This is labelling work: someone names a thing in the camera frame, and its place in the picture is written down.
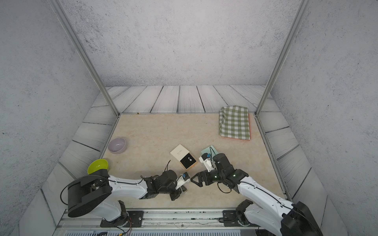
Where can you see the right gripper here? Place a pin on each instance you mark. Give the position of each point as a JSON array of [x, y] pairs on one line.
[[204, 174]]

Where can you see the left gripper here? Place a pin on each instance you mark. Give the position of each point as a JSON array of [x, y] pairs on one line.
[[178, 192]]

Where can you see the cream box black drawer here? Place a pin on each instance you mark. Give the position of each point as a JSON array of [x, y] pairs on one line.
[[182, 161]]

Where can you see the cream jewelry box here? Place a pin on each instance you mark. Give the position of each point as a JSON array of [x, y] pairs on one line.
[[179, 152]]

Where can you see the mint green jewelry box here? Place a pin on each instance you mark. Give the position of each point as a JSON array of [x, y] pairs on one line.
[[210, 150]]

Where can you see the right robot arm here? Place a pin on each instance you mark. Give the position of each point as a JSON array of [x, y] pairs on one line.
[[262, 207]]

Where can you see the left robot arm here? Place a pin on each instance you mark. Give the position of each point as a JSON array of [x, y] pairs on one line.
[[100, 194]]

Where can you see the green checkered cloth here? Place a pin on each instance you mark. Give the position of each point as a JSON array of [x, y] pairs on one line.
[[234, 122]]

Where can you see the pink board under cloth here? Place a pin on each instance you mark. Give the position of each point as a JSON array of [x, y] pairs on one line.
[[250, 129]]

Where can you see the purple bowl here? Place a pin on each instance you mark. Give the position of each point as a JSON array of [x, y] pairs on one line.
[[117, 145]]

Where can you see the lime green bowl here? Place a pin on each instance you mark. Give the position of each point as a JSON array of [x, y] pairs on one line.
[[98, 165]]

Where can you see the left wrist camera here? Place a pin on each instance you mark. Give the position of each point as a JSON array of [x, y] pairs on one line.
[[182, 180]]

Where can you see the front aluminium rail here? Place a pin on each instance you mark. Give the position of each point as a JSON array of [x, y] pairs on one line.
[[160, 222]]

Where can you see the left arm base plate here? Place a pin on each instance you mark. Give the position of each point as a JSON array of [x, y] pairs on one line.
[[133, 219]]

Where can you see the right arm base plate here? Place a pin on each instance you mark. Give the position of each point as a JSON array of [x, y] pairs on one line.
[[233, 218]]

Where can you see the right aluminium frame post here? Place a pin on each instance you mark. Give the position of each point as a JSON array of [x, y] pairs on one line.
[[284, 52]]

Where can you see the aluminium frame post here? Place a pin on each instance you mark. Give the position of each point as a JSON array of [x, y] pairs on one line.
[[67, 26], [284, 52]]

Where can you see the left aluminium frame post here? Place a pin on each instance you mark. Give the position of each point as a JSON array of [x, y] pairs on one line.
[[67, 26]]

